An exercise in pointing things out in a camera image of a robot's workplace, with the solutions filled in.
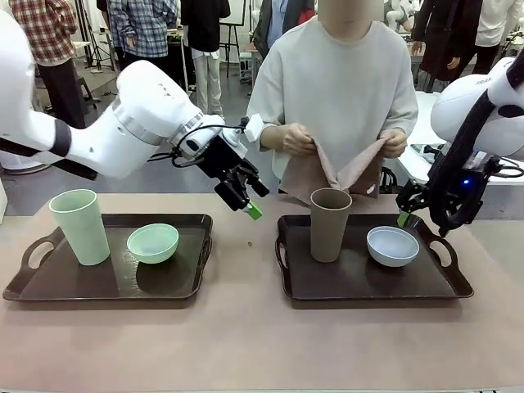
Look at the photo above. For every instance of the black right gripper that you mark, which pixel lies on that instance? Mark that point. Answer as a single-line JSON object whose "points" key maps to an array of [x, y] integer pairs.
{"points": [[472, 184]]}

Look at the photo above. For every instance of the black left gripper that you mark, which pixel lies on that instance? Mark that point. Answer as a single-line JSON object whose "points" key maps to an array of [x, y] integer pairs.
{"points": [[221, 157]]}

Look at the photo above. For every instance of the pale blue bowl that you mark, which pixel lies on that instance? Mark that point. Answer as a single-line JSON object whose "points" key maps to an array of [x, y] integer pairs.
{"points": [[393, 254]]}

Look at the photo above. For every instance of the beige cloth mat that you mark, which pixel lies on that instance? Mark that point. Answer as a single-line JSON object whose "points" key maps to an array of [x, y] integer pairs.
{"points": [[311, 176]]}

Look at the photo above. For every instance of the brown tall cup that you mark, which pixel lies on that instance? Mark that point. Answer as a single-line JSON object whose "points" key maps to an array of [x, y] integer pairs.
{"points": [[329, 233]]}

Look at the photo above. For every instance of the light green bowl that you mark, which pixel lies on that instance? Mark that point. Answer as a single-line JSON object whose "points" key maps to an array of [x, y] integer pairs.
{"points": [[153, 247]]}

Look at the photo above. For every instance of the person's right forearm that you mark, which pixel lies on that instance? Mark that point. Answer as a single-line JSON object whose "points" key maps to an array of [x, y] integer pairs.
{"points": [[272, 137]]}

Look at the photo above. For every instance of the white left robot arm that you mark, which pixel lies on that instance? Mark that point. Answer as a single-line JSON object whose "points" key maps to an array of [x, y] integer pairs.
{"points": [[123, 118]]}

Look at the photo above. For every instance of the dark brown serving tray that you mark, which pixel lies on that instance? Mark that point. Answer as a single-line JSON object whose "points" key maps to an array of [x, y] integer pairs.
{"points": [[360, 282], [82, 278]]}

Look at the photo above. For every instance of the person's left hand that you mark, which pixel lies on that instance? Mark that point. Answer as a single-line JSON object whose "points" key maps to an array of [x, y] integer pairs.
{"points": [[394, 143]]}

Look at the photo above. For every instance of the person's right hand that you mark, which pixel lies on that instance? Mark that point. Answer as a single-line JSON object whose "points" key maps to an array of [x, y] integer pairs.
{"points": [[299, 139]]}

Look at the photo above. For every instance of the black bag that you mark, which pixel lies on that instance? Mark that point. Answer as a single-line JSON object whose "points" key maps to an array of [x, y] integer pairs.
{"points": [[388, 180]]}

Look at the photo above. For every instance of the person in beige sweatshirt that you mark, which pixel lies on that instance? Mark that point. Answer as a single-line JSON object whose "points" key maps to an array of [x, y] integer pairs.
{"points": [[331, 82]]}

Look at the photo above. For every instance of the bystander in black top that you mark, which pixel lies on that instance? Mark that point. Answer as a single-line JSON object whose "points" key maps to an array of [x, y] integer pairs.
{"points": [[204, 53]]}

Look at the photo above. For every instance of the bystander in dark jacket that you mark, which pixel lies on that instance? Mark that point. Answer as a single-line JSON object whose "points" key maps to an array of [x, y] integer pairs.
{"points": [[274, 24]]}

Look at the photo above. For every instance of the light green tall cup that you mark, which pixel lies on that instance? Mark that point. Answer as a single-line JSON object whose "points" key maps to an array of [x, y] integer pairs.
{"points": [[82, 229]]}

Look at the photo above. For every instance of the bystander in dark clothes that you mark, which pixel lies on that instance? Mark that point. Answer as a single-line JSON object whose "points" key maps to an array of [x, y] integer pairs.
{"points": [[442, 32]]}

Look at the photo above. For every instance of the black step stool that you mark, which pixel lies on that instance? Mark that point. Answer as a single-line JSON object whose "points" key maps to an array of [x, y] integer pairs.
{"points": [[84, 92]]}

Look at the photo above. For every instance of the bystander in blue plaid shirt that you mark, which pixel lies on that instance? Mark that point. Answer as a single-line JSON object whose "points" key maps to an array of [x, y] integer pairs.
{"points": [[139, 28]]}

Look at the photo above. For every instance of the bystander in white shirt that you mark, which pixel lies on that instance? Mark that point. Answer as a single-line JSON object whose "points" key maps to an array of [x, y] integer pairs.
{"points": [[493, 24]]}

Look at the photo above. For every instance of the white air purifier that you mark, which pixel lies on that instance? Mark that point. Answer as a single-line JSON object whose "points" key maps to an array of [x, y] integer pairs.
{"points": [[16, 161]]}

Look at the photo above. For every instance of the bystander in red plaid shirt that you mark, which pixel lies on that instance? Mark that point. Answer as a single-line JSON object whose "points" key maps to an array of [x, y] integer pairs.
{"points": [[53, 41]]}

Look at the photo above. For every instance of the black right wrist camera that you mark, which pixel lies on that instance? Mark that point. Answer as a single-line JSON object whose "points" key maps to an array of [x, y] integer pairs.
{"points": [[483, 160]]}

